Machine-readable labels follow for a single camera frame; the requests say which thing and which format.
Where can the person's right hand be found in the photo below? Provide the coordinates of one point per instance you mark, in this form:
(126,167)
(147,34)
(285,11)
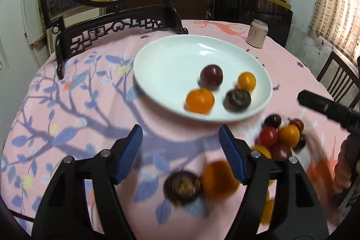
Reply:
(341,169)

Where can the round orange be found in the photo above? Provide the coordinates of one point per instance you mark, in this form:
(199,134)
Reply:
(288,135)

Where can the white oval plate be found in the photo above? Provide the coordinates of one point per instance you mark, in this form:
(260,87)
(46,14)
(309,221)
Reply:
(168,65)

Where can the small dark brown fruit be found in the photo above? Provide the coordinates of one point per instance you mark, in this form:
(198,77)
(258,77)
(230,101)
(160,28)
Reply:
(297,124)

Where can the pink beverage can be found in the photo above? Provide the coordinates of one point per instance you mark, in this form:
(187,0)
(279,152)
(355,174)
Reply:
(257,33)

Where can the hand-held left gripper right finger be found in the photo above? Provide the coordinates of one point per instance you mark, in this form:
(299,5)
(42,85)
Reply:
(230,154)

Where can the black glossy panel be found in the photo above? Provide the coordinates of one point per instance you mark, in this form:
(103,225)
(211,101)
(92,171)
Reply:
(247,6)

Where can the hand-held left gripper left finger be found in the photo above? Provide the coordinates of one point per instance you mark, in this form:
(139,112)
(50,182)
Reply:
(130,155)

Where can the small orange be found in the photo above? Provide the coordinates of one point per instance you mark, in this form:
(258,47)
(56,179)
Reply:
(246,81)

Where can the red cherry tomato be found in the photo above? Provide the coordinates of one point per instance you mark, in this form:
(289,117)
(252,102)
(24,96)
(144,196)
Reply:
(267,136)

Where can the dark purple plum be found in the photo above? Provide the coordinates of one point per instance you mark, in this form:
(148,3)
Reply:
(237,100)

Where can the dark purple mangosteen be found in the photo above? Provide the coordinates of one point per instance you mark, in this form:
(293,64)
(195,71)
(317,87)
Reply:
(182,187)

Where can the small yellow tomato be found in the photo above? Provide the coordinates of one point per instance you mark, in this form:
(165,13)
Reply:
(261,150)

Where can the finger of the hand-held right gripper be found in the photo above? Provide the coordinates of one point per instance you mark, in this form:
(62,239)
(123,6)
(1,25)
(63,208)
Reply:
(326,106)

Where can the large orange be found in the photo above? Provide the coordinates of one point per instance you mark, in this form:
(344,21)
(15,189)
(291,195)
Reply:
(216,181)

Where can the brown wooden board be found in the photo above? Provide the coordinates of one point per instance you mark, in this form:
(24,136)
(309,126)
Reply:
(191,1)

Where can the dark wooden chair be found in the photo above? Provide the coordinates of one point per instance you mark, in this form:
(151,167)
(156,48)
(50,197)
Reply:
(337,74)

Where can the small dark red plum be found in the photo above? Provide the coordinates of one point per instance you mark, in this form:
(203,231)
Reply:
(302,142)

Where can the orange mandarin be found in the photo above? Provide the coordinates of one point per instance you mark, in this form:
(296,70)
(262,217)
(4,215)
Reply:
(200,100)

